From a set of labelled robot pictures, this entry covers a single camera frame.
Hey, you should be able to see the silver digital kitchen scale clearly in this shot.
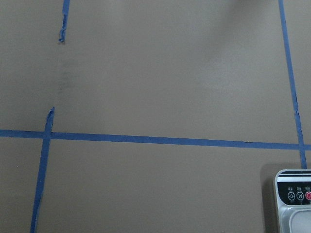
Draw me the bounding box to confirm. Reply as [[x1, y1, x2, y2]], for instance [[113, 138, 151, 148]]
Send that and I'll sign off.
[[274, 169, 311, 233]]

